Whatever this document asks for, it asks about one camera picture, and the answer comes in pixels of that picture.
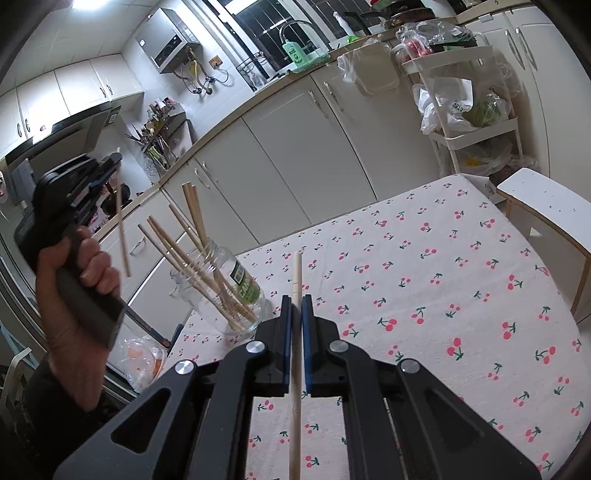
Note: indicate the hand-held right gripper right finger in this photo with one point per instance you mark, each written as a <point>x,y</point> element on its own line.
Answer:
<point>307,341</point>

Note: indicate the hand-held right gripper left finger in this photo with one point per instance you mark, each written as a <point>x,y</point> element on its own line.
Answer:
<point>287,332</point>

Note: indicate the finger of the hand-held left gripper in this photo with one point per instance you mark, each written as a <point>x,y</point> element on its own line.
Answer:
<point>108,166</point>

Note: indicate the wooden chopstick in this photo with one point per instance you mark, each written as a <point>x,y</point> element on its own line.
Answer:
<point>122,230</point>
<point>178,251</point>
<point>198,244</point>
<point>296,286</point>
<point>196,221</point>
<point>202,217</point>
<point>161,249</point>

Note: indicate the clear glass jar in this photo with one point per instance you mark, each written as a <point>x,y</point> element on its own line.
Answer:
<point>210,325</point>

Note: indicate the person's left forearm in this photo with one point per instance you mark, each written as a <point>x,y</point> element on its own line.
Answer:
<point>41,424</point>

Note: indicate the person's left hand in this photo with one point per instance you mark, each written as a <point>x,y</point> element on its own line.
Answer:
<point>69,350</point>

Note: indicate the range hood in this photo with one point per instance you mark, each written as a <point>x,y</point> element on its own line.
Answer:
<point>69,134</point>

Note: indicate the white upper cabinets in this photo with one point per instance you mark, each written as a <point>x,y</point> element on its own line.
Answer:
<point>69,92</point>

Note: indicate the cherry print tablecloth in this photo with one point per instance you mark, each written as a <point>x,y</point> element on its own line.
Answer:
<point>415,286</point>

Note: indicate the white cabinet door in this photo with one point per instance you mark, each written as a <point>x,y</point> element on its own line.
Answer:
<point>314,157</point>
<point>383,138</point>
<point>258,175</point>
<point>221,217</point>

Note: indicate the beige kitchen countertop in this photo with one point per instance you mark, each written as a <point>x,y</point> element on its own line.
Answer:
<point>277,87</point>

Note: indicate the green soap bottle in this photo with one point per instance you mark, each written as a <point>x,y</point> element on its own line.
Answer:
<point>293,53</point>

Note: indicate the barred kitchen window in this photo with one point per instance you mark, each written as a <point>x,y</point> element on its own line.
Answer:
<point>277,18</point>

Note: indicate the green sink mat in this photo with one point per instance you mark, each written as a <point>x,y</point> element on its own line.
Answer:
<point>314,60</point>

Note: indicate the metal sink faucet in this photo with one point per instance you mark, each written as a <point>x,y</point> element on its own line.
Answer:
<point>300,25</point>

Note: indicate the crumpled clear bag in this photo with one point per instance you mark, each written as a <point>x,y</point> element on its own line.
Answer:
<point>485,159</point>

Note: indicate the white trolley cart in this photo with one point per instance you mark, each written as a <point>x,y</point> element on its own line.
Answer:
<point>471,134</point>

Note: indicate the white stool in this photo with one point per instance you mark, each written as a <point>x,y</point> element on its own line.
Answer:
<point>540,198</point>

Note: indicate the white plastic bag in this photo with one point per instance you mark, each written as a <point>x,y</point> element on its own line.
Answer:
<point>443,104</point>

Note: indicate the clear hanging plastic bag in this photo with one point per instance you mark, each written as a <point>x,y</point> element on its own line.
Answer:
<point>369,69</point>

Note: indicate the bag of green vegetables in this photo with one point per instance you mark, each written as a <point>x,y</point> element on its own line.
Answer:
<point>487,110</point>

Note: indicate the plastic bag with red items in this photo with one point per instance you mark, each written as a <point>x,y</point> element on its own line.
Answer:
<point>429,41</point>

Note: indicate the stacked pots and pans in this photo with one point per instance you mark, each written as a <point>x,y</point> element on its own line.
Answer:
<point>401,11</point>

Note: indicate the tall white cabinet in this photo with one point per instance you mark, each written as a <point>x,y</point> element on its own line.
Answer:
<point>545,92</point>

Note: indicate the wall spice rack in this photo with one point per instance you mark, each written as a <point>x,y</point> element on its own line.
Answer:
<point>157,134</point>

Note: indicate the wall water heater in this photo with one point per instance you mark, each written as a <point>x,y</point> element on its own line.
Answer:
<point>166,41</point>

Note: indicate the wall power outlet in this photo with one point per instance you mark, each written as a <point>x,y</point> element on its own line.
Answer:
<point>214,62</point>

